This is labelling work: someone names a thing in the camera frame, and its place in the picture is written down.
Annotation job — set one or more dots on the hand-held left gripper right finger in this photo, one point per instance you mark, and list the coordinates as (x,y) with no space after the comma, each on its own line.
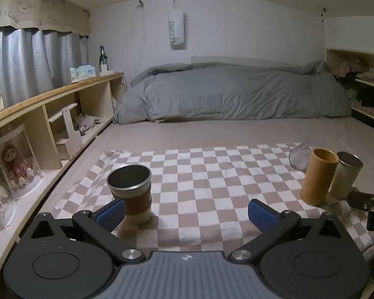
(262,215)

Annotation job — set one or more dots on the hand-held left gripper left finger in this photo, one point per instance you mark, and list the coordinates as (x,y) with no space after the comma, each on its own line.
(111,215)

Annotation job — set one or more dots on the steel cup with brown sleeve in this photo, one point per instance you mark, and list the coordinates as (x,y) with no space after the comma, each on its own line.
(134,193)

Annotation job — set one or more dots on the beige metal cup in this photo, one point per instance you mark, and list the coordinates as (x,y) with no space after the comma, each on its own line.
(346,176)

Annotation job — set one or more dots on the orange cylindrical cup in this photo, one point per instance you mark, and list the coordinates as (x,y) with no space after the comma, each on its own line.
(318,177)

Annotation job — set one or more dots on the clear glass cup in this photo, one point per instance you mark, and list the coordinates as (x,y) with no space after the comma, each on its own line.
(300,158)

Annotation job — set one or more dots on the checkered beige white blanket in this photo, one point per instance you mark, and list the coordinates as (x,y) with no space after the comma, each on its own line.
(205,187)

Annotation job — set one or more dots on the wooden step stool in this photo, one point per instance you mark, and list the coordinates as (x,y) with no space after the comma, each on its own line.
(69,134)

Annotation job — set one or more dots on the small trinkets on shelf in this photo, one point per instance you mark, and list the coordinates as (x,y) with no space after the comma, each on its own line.
(87,123)

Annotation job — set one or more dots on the doll in clear case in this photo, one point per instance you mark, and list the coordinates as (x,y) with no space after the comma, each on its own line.
(15,165)

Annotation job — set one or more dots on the long wooden bedside shelf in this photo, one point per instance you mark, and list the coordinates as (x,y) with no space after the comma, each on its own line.
(50,124)

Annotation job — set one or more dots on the pile of folded clothes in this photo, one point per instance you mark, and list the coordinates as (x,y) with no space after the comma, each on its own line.
(361,78)

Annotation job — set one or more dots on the grey duvet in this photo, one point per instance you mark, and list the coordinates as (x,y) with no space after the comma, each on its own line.
(237,93)

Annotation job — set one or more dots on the small tissue box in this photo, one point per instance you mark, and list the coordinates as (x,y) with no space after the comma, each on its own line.
(73,74)

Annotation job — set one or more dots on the green glass bottle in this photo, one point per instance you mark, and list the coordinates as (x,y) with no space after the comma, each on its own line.
(103,59)

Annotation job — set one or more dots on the grey curtain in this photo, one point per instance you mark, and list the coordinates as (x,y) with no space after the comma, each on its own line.
(34,59)

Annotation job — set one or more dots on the white hanging bag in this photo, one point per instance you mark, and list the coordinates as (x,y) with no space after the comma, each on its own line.
(176,28)

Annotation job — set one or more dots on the beige printed valance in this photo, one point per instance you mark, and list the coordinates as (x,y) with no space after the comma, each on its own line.
(37,9)

